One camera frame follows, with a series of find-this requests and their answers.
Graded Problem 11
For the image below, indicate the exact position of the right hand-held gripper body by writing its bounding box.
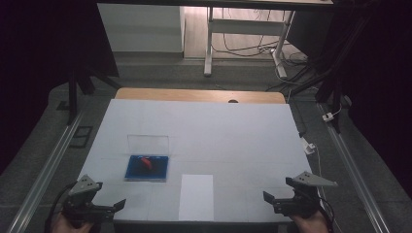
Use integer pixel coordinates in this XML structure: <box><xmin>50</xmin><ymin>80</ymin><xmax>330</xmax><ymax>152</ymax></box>
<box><xmin>272</xmin><ymin>171</ymin><xmax>339</xmax><ymax>218</ymax></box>

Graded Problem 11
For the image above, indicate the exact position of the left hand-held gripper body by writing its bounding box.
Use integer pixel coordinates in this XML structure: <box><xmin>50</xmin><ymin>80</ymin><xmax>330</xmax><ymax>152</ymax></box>
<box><xmin>62</xmin><ymin>174</ymin><xmax>115</xmax><ymax>225</ymax></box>

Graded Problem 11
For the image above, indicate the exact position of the blue case with clear lid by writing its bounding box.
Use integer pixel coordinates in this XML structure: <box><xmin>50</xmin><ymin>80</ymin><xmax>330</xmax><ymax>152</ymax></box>
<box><xmin>123</xmin><ymin>134</ymin><xmax>171</xmax><ymax>183</ymax></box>

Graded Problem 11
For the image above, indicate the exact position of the person's right hand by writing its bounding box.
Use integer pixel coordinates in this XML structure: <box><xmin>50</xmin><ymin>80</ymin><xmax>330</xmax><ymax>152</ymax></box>
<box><xmin>289</xmin><ymin>210</ymin><xmax>330</xmax><ymax>233</ymax></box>

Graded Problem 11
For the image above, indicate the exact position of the person's left hand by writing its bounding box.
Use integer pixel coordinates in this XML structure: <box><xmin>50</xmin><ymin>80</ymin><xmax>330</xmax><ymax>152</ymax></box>
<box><xmin>51</xmin><ymin>212</ymin><xmax>95</xmax><ymax>233</ymax></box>

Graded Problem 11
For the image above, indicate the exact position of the small white paper sheet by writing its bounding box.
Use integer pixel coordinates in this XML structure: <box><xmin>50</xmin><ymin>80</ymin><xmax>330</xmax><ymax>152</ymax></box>
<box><xmin>178</xmin><ymin>174</ymin><xmax>215</xmax><ymax>222</ymax></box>

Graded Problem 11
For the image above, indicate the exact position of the large white table cover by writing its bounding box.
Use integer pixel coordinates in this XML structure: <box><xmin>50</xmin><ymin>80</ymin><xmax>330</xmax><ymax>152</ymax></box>
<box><xmin>77</xmin><ymin>98</ymin><xmax>313</xmax><ymax>224</ymax></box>

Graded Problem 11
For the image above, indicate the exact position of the black metal stand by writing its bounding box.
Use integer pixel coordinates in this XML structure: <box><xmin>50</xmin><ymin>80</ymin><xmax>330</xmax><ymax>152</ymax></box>
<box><xmin>66</xmin><ymin>61</ymin><xmax>121</xmax><ymax>126</ymax></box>
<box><xmin>292</xmin><ymin>13</ymin><xmax>373</xmax><ymax>134</ymax></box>

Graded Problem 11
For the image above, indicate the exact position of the wooden table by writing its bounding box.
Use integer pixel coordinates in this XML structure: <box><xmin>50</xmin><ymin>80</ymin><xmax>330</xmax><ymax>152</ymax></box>
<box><xmin>114</xmin><ymin>86</ymin><xmax>287</xmax><ymax>105</ymax></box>

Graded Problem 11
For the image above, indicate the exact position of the white cabinet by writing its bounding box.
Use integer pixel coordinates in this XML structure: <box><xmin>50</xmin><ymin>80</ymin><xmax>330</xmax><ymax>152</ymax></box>
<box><xmin>96</xmin><ymin>3</ymin><xmax>186</xmax><ymax>54</ymax></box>

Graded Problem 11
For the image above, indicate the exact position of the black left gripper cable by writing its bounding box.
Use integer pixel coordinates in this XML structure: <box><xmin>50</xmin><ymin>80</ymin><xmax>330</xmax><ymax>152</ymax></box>
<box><xmin>44</xmin><ymin>182</ymin><xmax>78</xmax><ymax>233</ymax></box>

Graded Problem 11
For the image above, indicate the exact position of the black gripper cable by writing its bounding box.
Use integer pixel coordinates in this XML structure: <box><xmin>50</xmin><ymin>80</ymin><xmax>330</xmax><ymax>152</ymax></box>
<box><xmin>318</xmin><ymin>185</ymin><xmax>336</xmax><ymax>233</ymax></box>
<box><xmin>44</xmin><ymin>182</ymin><xmax>78</xmax><ymax>233</ymax></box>

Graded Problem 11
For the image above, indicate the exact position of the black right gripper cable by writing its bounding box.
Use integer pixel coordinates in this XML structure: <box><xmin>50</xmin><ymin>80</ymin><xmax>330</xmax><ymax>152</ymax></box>
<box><xmin>318</xmin><ymin>185</ymin><xmax>336</xmax><ymax>233</ymax></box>

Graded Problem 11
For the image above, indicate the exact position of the aluminium rail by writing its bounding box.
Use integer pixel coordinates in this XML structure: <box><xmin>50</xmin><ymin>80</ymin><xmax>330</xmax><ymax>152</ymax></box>
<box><xmin>6</xmin><ymin>111</ymin><xmax>86</xmax><ymax>233</ymax></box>
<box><xmin>316</xmin><ymin>102</ymin><xmax>393</xmax><ymax>233</ymax></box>

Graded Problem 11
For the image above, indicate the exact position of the bundle of floor cables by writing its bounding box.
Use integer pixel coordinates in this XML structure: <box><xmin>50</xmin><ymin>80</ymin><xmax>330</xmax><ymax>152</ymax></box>
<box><xmin>212</xmin><ymin>8</ymin><xmax>320</xmax><ymax>93</ymax></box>

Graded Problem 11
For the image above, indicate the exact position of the white metal desk frame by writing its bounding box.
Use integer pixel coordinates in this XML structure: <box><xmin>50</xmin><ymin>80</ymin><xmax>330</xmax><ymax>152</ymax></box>
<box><xmin>203</xmin><ymin>6</ymin><xmax>296</xmax><ymax>80</ymax></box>

